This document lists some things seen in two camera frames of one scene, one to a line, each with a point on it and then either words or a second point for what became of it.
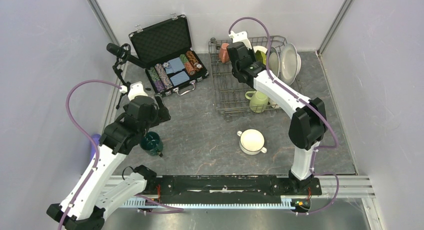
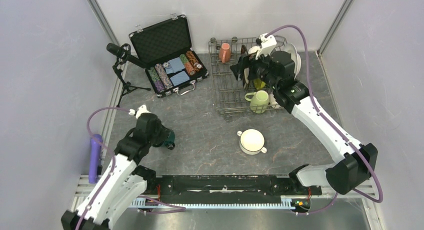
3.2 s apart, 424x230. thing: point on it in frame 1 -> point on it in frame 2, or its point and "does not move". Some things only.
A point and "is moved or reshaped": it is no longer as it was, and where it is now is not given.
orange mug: [224, 52] does not move
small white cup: [272, 103] does not move
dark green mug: [152, 143] is moved or reshaped
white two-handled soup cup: [251, 142] does not move
